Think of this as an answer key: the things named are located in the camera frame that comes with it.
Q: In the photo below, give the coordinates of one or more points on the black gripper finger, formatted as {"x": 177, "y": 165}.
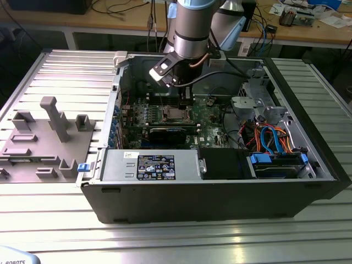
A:
{"x": 185, "y": 103}

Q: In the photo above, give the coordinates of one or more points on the silver CPU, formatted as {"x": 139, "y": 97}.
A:
{"x": 176, "y": 113}

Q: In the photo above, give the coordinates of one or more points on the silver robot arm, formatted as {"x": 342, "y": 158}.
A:
{"x": 192, "y": 27}

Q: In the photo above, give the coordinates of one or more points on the thin metal locking lever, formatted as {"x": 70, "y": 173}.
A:
{"x": 163, "y": 103}

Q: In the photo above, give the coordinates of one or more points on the CPU socket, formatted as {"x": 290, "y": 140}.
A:
{"x": 165, "y": 114}

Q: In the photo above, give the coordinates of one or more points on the round coin cell battery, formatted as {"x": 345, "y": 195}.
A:
{"x": 209, "y": 103}

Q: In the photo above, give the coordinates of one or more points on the green motherboard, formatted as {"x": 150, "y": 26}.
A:
{"x": 209, "y": 129}

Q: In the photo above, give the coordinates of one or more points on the black graphics card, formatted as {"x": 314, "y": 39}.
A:
{"x": 167, "y": 134}

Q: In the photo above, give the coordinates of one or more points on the grey metal drive cage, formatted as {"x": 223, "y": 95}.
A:
{"x": 244, "y": 103}

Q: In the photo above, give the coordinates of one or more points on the grey case latch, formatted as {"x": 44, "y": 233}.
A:
{"x": 121, "y": 57}

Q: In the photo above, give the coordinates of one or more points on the black plastic shroud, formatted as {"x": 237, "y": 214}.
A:
{"x": 222, "y": 163}

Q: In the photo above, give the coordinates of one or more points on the black upright box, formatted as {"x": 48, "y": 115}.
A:
{"x": 251, "y": 16}

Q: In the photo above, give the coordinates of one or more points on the grey power supply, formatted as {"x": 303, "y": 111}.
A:
{"x": 118, "y": 165}

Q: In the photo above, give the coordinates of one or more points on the hard disk in blue carrier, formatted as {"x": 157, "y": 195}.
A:
{"x": 262, "y": 159}

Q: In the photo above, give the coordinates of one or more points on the black power adapter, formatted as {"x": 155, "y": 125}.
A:
{"x": 271, "y": 28}

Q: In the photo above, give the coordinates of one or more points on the black PC case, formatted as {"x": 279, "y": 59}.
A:
{"x": 192, "y": 203}

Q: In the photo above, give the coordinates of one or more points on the metal heat sink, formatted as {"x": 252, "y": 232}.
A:
{"x": 287, "y": 17}

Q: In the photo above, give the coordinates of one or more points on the wooden workbench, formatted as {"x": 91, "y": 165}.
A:
{"x": 82, "y": 22}

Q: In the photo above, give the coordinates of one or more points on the blue plastic tab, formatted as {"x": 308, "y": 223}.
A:
{"x": 83, "y": 167}

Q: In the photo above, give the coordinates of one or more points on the grey metal part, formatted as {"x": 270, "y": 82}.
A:
{"x": 305, "y": 17}

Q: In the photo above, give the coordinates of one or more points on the grey parts rack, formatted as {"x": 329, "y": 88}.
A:
{"x": 41, "y": 154}

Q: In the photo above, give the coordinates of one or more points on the black flat device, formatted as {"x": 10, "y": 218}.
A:
{"x": 49, "y": 5}

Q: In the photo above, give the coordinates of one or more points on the blue box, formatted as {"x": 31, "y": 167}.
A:
{"x": 324, "y": 2}

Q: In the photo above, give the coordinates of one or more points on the white paper sheets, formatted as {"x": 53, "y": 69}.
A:
{"x": 334, "y": 20}

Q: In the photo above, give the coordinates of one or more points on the pale blue teach pendant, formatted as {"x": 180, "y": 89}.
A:
{"x": 16, "y": 255}

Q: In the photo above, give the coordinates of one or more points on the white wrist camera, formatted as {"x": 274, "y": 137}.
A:
{"x": 162, "y": 68}

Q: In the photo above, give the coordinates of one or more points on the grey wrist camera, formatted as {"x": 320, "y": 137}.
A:
{"x": 217, "y": 62}

